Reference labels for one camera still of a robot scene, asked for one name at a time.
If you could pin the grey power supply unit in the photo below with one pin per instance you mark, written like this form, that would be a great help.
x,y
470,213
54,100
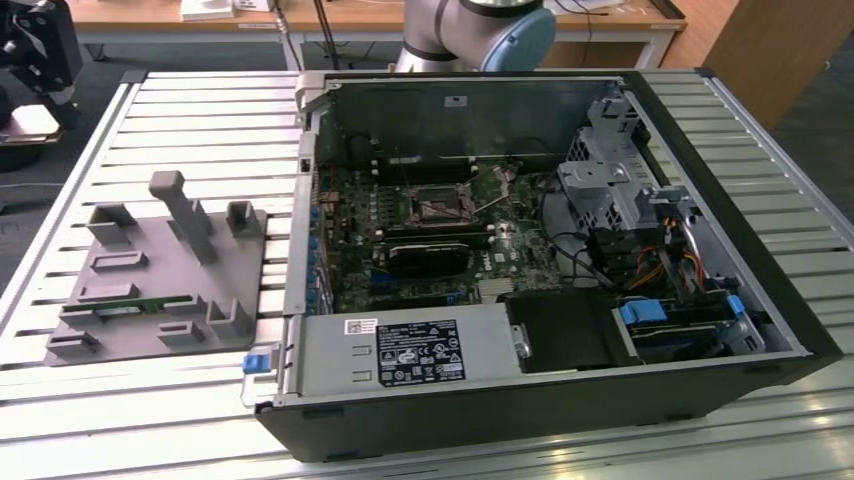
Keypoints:
x,y
321,350

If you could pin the silver CPU green substrate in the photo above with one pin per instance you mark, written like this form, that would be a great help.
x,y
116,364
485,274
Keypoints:
x,y
26,121

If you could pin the blue case latch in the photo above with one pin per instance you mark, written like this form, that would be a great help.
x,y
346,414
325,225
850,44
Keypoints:
x,y
261,363

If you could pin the metal locking lever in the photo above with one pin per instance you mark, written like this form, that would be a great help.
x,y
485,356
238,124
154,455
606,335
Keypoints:
x,y
494,205

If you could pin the dark round base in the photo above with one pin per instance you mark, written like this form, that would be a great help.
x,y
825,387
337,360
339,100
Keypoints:
x,y
16,157

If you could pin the grey plastic parts rack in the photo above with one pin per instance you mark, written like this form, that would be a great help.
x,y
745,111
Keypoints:
x,y
154,280

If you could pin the CPU socket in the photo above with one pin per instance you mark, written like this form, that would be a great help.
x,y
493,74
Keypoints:
x,y
437,207

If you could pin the hard disk in blue carrier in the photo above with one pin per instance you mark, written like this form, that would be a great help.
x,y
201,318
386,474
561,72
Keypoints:
x,y
644,312

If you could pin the white box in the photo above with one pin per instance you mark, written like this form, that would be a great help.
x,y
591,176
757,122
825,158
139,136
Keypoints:
x,y
209,10

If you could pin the black RAM slot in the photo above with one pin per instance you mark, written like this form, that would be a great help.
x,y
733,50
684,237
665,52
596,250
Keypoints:
x,y
427,165
434,231
434,240
427,176

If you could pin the wooden cabinet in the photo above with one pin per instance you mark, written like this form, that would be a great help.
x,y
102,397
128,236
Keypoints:
x,y
781,50

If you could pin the silver chipset heatsink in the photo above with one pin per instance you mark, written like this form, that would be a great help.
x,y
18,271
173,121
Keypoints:
x,y
498,290

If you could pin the green RAM stick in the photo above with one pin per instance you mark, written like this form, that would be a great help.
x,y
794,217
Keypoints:
x,y
156,303

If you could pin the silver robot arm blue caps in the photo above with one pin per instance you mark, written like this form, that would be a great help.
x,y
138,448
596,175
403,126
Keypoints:
x,y
434,30

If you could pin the wooden desk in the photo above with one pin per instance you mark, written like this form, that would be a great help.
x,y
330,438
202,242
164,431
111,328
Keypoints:
x,y
361,15

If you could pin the grey metal drive cage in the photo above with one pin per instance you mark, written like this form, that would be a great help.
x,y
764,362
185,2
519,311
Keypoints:
x,y
594,175

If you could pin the black graphics card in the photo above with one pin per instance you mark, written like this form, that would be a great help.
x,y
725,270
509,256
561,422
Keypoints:
x,y
427,260

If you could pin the black open PC case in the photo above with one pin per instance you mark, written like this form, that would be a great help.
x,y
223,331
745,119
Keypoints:
x,y
467,430

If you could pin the green motherboard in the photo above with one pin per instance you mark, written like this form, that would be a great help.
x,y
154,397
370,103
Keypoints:
x,y
527,240

